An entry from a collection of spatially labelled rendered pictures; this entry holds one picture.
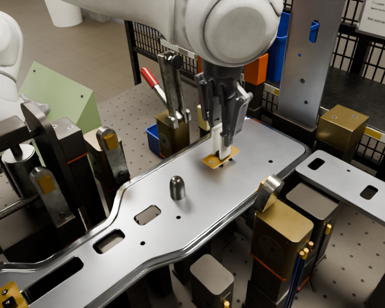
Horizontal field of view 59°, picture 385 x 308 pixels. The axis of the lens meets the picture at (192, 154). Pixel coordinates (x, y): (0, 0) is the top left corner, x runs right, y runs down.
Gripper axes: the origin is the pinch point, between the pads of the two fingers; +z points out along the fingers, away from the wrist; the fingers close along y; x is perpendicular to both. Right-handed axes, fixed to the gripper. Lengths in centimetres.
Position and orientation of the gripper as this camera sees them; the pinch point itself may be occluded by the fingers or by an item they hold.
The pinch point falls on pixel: (220, 141)
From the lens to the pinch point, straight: 71.4
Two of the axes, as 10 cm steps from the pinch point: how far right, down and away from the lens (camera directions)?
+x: 7.4, -4.6, 4.9
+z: 0.4, 7.6, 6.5
